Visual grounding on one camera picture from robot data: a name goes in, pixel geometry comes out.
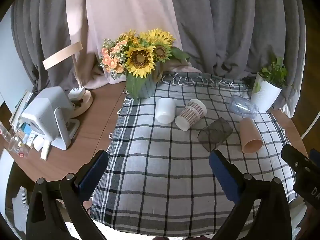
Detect black white plaid cloth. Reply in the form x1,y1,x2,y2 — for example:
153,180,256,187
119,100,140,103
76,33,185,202
89,72,298,232

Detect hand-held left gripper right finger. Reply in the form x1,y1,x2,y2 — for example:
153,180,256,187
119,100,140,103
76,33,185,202
209,149,292,240

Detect clear plastic cup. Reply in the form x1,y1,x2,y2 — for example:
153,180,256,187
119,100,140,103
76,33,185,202
228,94,259,119

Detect stack of books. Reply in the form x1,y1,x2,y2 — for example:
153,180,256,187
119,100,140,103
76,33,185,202
9,89,34,132

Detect brown checkered paper cup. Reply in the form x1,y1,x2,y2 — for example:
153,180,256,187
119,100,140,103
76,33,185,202
174,99,208,132

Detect white power adapter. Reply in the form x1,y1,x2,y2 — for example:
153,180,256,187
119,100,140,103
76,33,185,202
68,86,86,100

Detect dark transparent cup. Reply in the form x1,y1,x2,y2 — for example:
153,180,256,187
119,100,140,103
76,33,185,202
197,117,233,152

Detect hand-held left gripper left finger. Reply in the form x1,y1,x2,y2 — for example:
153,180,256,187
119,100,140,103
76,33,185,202
26,149,109,240

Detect white desktop appliance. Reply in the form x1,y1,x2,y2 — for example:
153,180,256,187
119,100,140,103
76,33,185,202
21,86,81,151

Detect green leafy plant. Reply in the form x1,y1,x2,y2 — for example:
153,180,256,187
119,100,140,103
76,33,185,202
252,54,291,93

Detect pale pink curtain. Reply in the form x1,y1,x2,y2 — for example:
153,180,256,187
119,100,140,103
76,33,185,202
64,0,202,90

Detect clear measuring cup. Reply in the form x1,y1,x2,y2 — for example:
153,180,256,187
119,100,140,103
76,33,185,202
8,132,31,157

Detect white cup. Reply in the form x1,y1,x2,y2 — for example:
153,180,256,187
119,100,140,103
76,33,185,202
155,97,176,124

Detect beige cup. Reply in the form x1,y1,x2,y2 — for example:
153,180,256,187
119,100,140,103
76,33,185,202
240,117,264,154

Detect sunflower bouquet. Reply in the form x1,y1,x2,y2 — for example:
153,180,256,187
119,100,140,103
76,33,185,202
99,29,191,100

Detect white ribbed plant pot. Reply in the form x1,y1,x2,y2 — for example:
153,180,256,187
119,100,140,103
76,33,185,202
250,73,283,113

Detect white wooden desk lamp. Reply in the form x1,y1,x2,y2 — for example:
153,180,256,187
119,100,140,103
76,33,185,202
42,41,94,118

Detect white spiral notebook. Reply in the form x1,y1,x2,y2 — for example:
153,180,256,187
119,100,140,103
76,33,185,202
11,186,33,228

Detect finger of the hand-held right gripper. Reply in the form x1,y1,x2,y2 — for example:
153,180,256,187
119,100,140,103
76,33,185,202
281,144,312,178
309,149,320,166

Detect grey curtain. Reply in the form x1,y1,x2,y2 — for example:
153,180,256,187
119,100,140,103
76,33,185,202
10,0,88,93
167,0,307,118

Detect white cable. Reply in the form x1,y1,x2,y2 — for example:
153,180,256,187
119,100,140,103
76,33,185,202
299,114,320,141

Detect grey-green ribbed vase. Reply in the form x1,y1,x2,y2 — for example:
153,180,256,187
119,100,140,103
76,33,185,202
126,62,163,99

